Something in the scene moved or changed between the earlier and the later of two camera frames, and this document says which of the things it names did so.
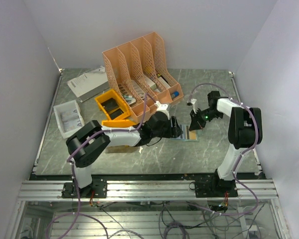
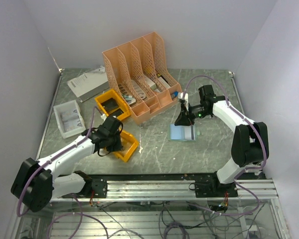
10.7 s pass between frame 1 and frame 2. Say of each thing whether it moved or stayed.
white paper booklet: stayed
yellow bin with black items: stayed
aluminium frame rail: stayed
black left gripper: moved
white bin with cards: stayed
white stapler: stayed
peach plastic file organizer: stayed
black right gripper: moved
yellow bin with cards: moved
